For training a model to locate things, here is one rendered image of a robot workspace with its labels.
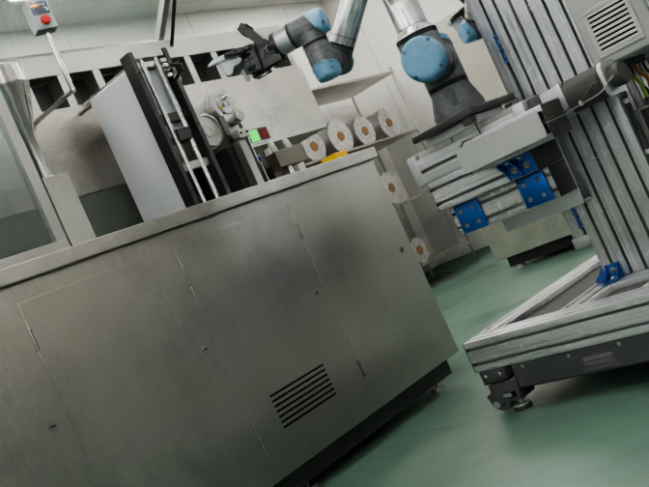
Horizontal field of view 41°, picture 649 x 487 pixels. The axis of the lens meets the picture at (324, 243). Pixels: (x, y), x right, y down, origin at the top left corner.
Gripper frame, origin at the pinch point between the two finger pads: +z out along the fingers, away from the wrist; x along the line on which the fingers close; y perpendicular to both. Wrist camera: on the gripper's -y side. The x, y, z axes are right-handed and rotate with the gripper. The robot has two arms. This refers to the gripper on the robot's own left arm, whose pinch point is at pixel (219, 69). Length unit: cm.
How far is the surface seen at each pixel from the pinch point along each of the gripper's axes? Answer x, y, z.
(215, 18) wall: 407, -207, 165
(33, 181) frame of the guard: -47, 20, 39
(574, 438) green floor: -16, 127, -57
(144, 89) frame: 5.0, -8.5, 28.2
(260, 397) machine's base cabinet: -4, 92, 23
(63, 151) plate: 17, -9, 73
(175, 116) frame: 14.9, 0.2, 26.7
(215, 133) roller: 43, 2, 29
